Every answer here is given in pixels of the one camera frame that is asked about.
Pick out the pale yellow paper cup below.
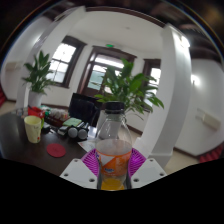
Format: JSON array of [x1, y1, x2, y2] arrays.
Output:
[[23, 115, 43, 144]]

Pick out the small potted leafy plant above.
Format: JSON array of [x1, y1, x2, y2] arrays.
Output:
[[21, 50, 58, 108]]

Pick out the clear orange soda bottle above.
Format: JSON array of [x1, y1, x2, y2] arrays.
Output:
[[94, 101, 133, 192]]

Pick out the black chair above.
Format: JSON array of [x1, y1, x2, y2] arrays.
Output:
[[68, 92, 104, 128]]

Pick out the flat round red coaster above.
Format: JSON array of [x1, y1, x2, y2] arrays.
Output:
[[46, 142, 67, 158]]

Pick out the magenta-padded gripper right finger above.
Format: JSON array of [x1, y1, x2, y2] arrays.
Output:
[[127, 148, 167, 190]]

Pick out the clear snack container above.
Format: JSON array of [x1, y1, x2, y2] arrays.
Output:
[[44, 108, 69, 126]]

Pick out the red carpeted staircase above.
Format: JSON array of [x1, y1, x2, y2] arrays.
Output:
[[0, 84, 7, 106], [199, 146, 224, 163]]

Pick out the red plastic box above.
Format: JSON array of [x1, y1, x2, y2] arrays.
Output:
[[27, 105, 46, 118]]

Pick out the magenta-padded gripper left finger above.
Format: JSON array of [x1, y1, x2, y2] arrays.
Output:
[[59, 148, 101, 190]]

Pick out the white wall-mounted rail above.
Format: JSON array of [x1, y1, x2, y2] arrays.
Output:
[[195, 108, 222, 131]]

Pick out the narrow dark-framed window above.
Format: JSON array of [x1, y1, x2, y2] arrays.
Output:
[[142, 58, 162, 88]]

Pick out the dark wooden glazed door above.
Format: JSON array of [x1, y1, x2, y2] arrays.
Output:
[[77, 45, 138, 99]]

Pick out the printed paper leaflet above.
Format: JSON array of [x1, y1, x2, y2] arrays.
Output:
[[77, 138, 98, 153]]

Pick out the large potted leafy plant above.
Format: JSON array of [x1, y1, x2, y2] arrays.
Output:
[[94, 58, 165, 134]]

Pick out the wide dark-framed window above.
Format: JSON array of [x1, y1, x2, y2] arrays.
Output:
[[46, 35, 88, 88]]

